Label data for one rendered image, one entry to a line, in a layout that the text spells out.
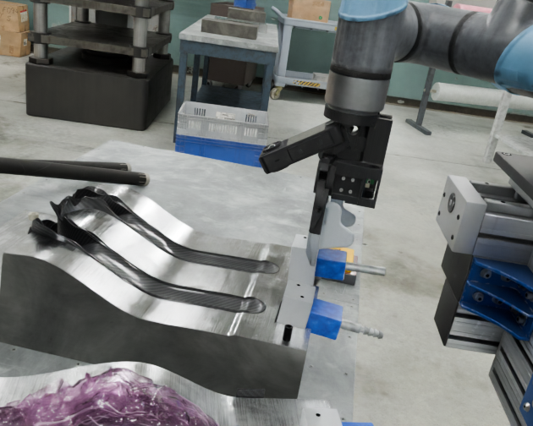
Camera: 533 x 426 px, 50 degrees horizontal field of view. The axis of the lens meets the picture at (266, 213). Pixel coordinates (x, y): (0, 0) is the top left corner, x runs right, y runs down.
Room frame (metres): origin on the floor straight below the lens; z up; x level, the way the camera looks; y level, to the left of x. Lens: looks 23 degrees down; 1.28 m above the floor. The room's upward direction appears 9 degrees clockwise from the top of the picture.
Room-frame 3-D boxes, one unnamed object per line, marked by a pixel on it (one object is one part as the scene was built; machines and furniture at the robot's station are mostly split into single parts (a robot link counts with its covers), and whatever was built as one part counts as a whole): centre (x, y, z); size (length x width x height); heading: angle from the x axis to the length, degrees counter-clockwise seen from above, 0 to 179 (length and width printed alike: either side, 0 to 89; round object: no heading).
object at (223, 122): (3.87, 0.38, 0.28); 0.61 x 0.41 x 0.15; 93
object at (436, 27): (0.78, -0.17, 1.23); 0.11 x 0.11 x 0.08; 42
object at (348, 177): (0.73, -0.10, 1.07); 0.09 x 0.08 x 0.12; 83
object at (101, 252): (0.69, 0.15, 0.92); 0.35 x 0.16 x 0.09; 83
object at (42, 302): (0.71, 0.16, 0.87); 0.50 x 0.26 x 0.14; 83
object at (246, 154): (3.87, 0.38, 0.11); 0.61 x 0.41 x 0.22; 93
